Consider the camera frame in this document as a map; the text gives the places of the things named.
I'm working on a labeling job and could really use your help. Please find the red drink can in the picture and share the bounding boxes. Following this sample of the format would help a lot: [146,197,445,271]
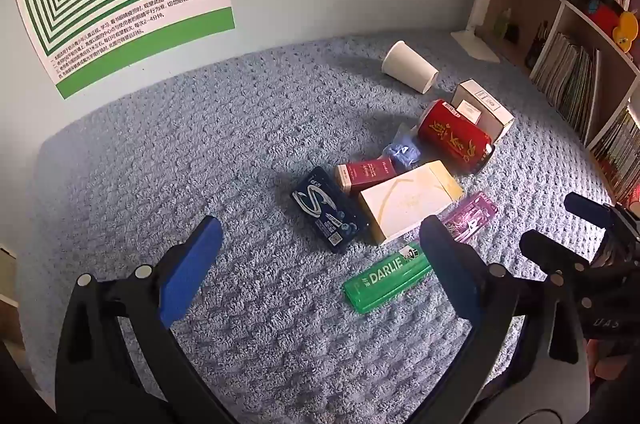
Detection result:
[417,99,497,175]

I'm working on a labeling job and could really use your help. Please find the small green bottle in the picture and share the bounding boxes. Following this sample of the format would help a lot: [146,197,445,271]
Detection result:
[493,8,512,39]

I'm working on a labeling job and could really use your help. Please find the white square box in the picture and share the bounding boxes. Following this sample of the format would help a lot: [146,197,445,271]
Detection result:
[451,79,516,146]

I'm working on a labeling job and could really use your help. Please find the white paper cup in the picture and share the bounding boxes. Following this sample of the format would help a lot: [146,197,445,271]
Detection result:
[381,40,439,94]

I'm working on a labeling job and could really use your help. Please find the clear bag of blue gloves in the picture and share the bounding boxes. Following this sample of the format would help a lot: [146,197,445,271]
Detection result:
[382,124,424,173]

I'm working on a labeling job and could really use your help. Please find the green toothpaste box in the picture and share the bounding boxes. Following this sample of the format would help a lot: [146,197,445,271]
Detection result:
[343,241,434,316]

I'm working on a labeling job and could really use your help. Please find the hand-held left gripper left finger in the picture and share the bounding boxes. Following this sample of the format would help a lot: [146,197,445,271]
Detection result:
[54,215,236,424]

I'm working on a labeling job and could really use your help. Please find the cream flat box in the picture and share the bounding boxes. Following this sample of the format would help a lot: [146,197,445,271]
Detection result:
[357,160,466,246]

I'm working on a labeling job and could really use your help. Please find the row of thin magazines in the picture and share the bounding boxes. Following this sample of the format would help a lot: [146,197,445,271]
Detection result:
[529,32,602,141]

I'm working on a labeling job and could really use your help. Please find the person's right hand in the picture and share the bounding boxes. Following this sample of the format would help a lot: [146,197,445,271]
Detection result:
[586,338,640,387]

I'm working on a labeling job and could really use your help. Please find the purple foil packet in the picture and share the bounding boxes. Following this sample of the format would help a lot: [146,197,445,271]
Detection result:
[440,191,499,246]

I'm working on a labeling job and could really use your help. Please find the red plush toy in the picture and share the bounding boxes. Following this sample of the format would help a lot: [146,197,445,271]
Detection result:
[586,1,624,34]

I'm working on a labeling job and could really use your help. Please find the dark brown shelf item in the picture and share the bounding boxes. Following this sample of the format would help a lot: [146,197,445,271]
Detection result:
[525,21,549,70]

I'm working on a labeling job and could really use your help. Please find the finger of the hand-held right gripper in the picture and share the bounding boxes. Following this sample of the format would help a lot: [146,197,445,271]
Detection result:
[520,230,601,276]
[564,193,621,231]

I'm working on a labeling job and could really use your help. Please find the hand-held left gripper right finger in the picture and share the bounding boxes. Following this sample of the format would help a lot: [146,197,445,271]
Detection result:
[410,215,591,424]

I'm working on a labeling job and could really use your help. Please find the small red box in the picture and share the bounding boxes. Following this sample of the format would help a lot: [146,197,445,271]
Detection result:
[335,157,399,195]

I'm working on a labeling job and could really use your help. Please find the row of colourful books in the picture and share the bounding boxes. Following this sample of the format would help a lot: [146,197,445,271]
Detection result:
[590,104,640,205]

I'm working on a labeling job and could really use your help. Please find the dark blue gum packet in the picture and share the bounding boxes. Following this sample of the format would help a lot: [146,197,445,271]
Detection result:
[291,166,364,254]

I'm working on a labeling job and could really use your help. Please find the blue knitted blanket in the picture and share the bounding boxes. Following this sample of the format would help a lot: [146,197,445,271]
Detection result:
[20,29,628,424]

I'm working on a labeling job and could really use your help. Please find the yellow plush toy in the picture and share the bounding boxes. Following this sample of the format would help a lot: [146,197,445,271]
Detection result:
[612,11,640,53]

